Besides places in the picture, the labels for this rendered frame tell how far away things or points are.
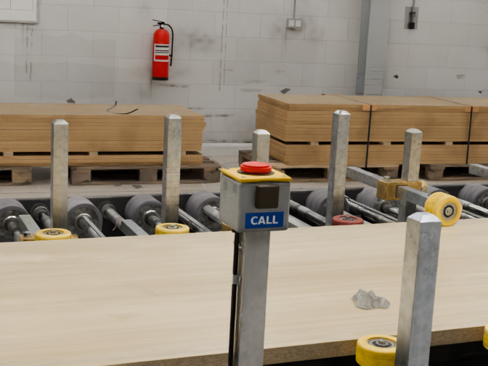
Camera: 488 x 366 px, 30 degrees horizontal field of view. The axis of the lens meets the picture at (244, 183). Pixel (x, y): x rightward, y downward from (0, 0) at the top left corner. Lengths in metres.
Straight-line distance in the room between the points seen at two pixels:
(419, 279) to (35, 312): 0.66
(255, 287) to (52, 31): 7.21
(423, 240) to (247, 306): 0.27
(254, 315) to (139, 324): 0.39
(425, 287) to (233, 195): 0.33
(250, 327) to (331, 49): 7.86
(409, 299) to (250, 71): 7.47
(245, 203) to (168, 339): 0.41
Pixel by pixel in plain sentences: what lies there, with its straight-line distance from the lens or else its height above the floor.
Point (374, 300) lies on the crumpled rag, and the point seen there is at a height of 0.91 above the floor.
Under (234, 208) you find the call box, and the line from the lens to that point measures 1.14.
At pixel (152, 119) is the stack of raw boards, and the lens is 7.20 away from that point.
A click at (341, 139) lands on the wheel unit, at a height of 1.09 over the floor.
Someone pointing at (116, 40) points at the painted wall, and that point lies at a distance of 8.39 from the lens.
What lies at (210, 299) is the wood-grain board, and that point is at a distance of 1.67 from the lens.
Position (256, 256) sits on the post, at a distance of 1.17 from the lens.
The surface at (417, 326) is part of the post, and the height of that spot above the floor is 1.00.
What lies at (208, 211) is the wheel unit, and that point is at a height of 0.85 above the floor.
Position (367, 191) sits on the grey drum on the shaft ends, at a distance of 3.05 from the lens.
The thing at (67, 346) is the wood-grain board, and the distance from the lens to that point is 1.45.
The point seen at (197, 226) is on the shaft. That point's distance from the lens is 2.57.
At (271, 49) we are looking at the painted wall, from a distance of 8.77.
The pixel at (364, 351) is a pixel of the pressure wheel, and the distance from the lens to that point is 1.48.
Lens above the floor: 1.43
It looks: 11 degrees down
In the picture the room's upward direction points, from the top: 3 degrees clockwise
